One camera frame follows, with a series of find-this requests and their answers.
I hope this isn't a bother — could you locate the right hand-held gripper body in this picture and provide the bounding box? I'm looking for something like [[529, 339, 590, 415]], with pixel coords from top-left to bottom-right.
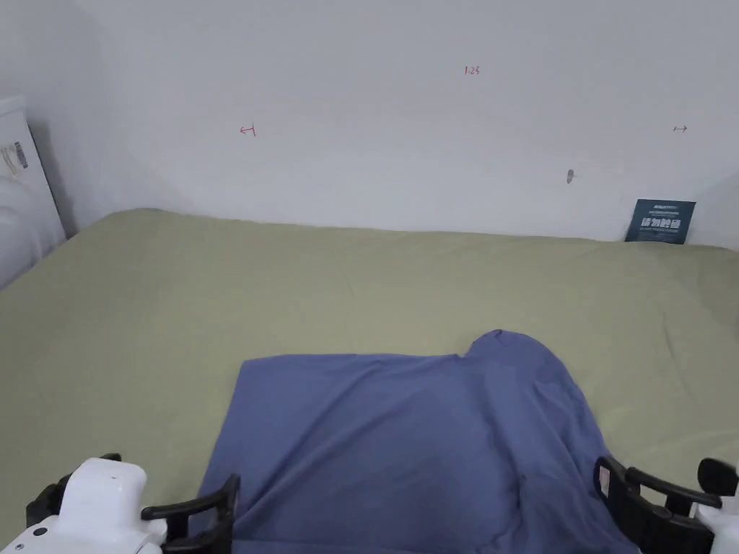
[[690, 458, 739, 554]]

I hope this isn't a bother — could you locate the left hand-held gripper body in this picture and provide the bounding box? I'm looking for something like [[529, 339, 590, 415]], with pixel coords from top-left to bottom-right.
[[0, 452, 170, 554]]

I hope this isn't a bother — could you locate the blue shirt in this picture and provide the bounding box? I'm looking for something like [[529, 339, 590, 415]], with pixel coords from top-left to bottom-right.
[[189, 329, 641, 554]]

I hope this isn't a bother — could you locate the bed with pale green sheet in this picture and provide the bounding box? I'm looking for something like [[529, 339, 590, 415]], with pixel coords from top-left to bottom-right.
[[0, 207, 739, 554]]

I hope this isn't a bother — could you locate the dark teal printed card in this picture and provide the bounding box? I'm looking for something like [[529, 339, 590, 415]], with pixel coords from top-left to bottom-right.
[[624, 198, 697, 246]]

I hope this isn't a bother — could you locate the white washing machine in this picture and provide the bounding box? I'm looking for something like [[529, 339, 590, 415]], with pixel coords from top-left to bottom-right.
[[0, 94, 67, 289]]

